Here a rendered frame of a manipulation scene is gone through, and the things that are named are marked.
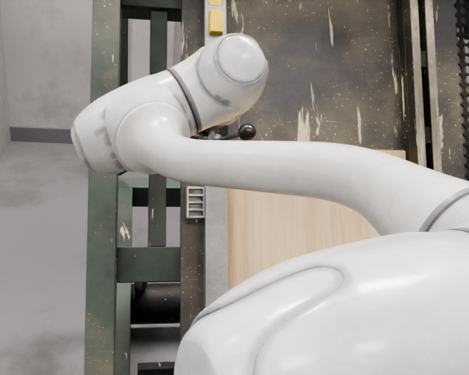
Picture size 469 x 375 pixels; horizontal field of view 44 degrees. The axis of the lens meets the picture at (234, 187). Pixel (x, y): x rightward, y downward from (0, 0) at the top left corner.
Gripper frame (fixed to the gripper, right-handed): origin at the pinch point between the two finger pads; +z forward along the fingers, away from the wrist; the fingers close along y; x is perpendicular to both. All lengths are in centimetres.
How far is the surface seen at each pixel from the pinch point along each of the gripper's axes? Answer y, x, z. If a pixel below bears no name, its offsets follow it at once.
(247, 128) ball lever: -0.4, 9.2, -0.2
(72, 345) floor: 63, -39, 163
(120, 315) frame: 41, -17, 55
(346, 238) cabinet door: 21.5, 35.1, 14.1
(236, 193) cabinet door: 11.2, 9.3, 13.8
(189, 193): 11.3, -1.1, 15.3
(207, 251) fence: 24.2, 2.4, 11.7
